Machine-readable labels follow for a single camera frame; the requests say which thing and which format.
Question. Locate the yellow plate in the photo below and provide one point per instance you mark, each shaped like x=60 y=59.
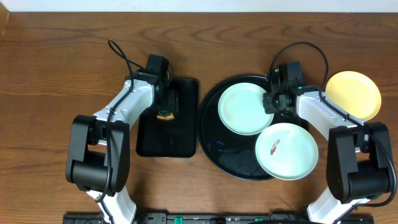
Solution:
x=355 y=93

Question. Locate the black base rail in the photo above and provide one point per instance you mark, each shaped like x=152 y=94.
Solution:
x=162 y=218

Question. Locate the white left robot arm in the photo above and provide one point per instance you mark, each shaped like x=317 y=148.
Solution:
x=98 y=158

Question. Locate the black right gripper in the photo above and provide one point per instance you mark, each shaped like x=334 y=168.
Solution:
x=268 y=107

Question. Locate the light green plate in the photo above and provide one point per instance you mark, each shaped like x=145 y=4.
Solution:
x=241 y=109
x=286 y=151

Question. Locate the light green plate front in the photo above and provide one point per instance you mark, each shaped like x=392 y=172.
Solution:
x=286 y=151

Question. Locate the green yellow sponge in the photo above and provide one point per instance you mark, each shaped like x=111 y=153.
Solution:
x=165 y=117

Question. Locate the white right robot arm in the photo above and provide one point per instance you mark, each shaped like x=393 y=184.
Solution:
x=359 y=170

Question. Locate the black rectangular tray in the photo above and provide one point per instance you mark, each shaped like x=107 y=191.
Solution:
x=172 y=138

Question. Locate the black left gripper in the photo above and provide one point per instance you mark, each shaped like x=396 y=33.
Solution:
x=168 y=104

